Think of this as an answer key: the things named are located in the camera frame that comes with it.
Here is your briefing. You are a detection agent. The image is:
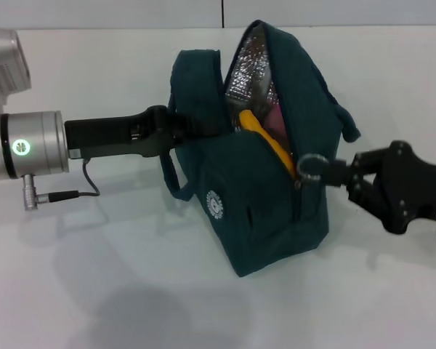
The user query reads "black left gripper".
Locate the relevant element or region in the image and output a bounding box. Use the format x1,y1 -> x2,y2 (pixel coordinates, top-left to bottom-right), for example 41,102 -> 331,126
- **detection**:
64,105 -> 223,160

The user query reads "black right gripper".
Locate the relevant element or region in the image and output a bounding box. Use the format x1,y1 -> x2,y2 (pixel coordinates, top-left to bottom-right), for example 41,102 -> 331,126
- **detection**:
322,140 -> 436,234

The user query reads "metal zipper pull ring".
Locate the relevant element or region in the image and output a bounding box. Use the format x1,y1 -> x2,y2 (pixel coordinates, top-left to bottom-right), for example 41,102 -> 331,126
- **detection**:
295,153 -> 330,190

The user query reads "yellow banana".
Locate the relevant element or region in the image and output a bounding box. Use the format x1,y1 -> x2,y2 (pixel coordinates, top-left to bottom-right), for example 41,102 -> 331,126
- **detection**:
238,110 -> 297,179

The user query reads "pink toy peach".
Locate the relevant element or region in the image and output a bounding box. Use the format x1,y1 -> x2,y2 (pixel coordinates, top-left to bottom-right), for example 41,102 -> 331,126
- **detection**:
265,101 -> 288,146

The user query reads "dark teal insulated lunch bag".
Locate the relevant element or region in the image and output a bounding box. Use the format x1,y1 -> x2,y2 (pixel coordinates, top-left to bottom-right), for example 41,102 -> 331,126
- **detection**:
159,20 -> 361,279

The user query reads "grey left arm cable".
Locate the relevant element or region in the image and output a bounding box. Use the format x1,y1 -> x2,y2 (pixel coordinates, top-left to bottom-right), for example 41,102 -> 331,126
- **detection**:
36,158 -> 100,203

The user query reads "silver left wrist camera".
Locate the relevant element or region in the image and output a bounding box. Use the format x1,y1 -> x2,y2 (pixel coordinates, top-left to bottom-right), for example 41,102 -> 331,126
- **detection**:
0,28 -> 33,117

